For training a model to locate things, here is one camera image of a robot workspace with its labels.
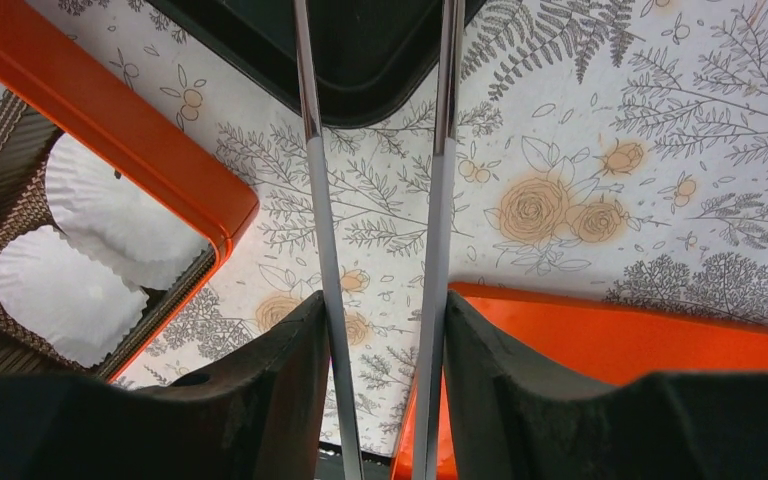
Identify black cookie tray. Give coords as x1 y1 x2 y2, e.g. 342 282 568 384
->
145 0 488 130

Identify orange cookie box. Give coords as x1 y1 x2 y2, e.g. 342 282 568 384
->
0 1 258 381

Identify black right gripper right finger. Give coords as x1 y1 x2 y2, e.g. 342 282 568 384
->
442 288 768 480

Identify floral table mat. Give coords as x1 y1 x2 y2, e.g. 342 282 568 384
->
26 0 768 458

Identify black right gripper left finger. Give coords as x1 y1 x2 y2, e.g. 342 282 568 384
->
0 292 329 479

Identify metal tongs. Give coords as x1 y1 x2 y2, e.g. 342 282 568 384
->
293 1 465 479

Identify orange box lid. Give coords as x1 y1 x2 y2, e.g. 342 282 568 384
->
390 281 768 480

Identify white paper cupcake liner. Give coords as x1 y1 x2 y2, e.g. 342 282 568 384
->
0 225 149 367
44 134 209 290

